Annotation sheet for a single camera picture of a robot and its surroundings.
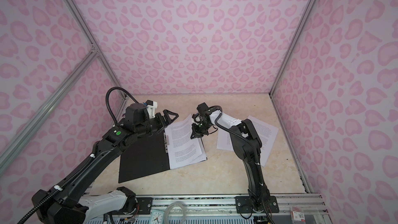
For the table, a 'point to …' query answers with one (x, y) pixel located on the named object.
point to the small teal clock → (156, 217)
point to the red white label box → (297, 215)
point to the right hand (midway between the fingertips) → (192, 135)
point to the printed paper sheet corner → (181, 148)
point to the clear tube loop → (167, 209)
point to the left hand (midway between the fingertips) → (174, 116)
